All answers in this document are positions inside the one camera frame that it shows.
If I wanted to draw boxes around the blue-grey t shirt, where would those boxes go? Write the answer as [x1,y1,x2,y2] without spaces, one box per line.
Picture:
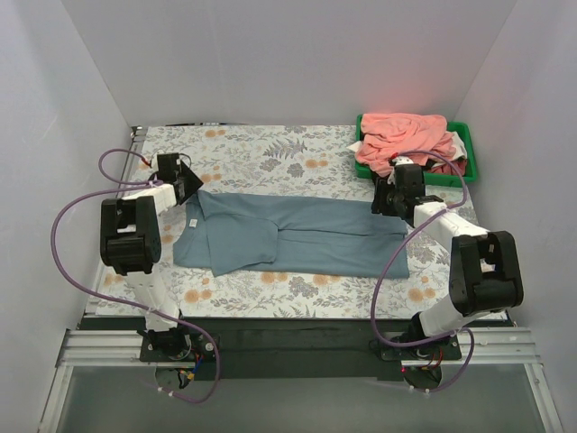
[173,191,409,279]

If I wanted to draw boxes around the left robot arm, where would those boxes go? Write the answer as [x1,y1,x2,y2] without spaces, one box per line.
[100,152,203,361]

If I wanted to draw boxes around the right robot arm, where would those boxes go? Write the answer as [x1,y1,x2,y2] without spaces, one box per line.
[370,157,524,359]

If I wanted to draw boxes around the green plastic bin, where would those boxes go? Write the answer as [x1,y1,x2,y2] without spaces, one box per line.
[352,113,478,187]

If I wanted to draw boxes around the pink t shirt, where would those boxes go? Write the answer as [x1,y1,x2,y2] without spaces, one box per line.
[355,113,463,177]

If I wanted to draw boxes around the dark red t shirt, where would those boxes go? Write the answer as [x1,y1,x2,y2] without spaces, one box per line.
[426,159,468,176]

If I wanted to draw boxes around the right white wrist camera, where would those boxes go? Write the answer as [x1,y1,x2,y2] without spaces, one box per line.
[388,155,414,185]

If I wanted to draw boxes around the aluminium rail frame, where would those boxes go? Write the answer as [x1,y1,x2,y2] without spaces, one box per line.
[38,125,564,433]

